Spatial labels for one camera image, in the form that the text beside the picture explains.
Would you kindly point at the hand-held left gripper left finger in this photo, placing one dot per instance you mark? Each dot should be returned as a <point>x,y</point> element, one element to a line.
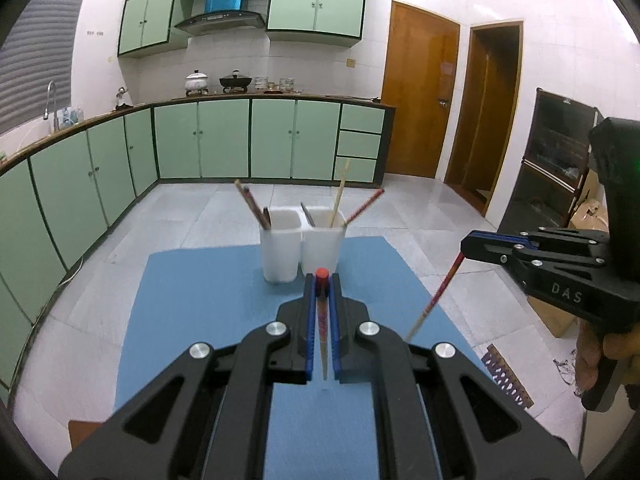
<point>311,330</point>

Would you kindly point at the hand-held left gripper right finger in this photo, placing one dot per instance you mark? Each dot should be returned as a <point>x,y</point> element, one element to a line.
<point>336,330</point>

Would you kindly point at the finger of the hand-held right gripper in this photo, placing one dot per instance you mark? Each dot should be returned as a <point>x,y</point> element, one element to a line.
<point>487,246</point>
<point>570,236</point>

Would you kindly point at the red patterned wooden chopstick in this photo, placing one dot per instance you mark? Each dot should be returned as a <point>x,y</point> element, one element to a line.
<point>248,202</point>
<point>440,290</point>
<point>324,320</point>

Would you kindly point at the white two-compartment chopstick holder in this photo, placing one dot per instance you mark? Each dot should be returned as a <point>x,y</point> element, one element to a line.
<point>280,255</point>

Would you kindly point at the dark chopstick with gold band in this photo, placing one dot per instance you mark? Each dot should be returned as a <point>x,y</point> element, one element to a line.
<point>307,214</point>
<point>267,217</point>

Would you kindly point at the red-ended wooden chopstick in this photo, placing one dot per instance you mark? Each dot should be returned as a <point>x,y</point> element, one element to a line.
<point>365,205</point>

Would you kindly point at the plain wooden chopstick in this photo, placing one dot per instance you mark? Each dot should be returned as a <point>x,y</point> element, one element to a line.
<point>339,195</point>

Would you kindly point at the person's right hand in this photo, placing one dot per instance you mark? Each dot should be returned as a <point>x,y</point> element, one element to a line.
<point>585,360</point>

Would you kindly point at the cardboard box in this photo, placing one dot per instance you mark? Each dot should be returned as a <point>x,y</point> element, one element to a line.
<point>555,316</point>
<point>590,215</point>

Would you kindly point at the dark glass-front cabinet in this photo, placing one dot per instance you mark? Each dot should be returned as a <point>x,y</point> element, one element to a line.
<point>555,160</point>

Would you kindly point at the blue tablecloth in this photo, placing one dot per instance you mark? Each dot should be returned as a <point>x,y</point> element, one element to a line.
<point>200,300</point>

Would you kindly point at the perforated brown floor grate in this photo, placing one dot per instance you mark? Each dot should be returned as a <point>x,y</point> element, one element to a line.
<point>505,375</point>

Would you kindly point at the black and white floor rag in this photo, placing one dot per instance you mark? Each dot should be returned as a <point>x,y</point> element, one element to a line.
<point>565,367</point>

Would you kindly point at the wooden doorway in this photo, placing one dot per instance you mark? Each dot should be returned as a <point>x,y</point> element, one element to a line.
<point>485,110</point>

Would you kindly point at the wooden door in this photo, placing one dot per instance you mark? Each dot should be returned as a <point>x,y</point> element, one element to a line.
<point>420,95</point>

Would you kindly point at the brown wooden stool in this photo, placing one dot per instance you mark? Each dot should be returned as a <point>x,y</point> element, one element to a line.
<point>85,430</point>

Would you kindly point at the row of glass jars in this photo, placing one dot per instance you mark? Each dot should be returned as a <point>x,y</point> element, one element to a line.
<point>275,84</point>

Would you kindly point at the black wok with lid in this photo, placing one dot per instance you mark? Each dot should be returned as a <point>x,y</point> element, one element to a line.
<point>235,81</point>

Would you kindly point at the white lidded pot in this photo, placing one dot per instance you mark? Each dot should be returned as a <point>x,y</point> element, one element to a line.
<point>196,81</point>

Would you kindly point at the green lower kitchen cabinets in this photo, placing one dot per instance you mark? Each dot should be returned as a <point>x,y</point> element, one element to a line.
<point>65,195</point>

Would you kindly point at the green kitchen cabinets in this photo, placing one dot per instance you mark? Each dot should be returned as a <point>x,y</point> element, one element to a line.
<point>65,195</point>
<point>145,15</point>

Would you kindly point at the metal kettle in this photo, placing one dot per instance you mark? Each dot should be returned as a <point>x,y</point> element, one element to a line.
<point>121,96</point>

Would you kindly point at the range hood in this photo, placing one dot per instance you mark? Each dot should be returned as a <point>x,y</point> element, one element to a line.
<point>220,21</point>

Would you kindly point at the bottles beside sink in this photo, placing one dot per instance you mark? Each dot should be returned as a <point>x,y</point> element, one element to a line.
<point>70,116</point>

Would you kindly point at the metal sink faucet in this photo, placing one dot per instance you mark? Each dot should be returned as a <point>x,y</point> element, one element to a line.
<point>50,100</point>

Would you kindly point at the green upper kitchen cabinets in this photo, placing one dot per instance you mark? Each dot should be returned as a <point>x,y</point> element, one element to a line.
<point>145,15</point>

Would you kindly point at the grey window blind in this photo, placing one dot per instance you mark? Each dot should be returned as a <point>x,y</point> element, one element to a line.
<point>35,50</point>

